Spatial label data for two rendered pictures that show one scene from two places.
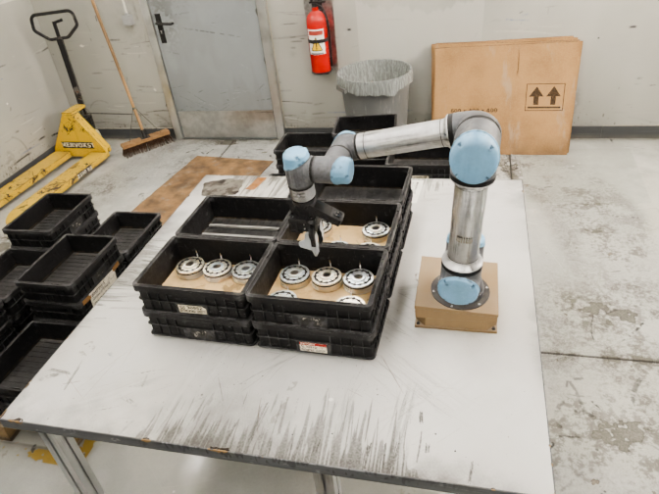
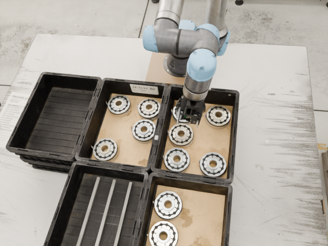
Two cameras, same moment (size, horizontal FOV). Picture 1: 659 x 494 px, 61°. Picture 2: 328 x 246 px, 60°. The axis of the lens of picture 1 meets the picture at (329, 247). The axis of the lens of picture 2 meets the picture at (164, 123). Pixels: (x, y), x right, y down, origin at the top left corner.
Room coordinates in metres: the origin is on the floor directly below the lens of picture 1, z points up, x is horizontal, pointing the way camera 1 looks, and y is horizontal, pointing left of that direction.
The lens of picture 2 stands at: (1.55, 0.56, 1.92)
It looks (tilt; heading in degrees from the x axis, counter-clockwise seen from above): 61 degrees down; 271
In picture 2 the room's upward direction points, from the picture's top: 10 degrees counter-clockwise
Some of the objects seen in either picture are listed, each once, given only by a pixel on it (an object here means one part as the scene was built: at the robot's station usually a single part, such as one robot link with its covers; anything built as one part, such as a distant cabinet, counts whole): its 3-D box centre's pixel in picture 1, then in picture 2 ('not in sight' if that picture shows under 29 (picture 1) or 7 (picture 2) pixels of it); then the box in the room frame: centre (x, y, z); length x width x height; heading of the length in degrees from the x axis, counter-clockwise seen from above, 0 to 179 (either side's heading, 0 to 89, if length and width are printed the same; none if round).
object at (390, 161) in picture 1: (424, 187); not in sight; (2.89, -0.59, 0.37); 0.40 x 0.30 x 0.45; 73
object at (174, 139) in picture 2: (327, 275); (181, 133); (1.50, 0.02, 0.86); 0.10 x 0.10 x 0.01
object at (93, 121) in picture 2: (342, 235); (126, 126); (1.72, -0.05, 0.87); 0.40 x 0.30 x 0.11; 72
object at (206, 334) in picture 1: (215, 301); not in sight; (1.56, 0.42, 0.76); 0.40 x 0.30 x 0.12; 72
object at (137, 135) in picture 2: not in sight; (144, 130); (1.65, -0.03, 0.86); 0.10 x 0.10 x 0.01
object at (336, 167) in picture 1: (333, 167); (199, 44); (1.42, -0.04, 1.29); 0.11 x 0.11 x 0.08; 70
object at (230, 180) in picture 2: (319, 273); (197, 129); (1.44, 0.04, 0.92); 0.40 x 0.30 x 0.02; 72
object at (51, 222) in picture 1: (63, 245); not in sight; (2.73, 1.49, 0.37); 0.40 x 0.30 x 0.45; 163
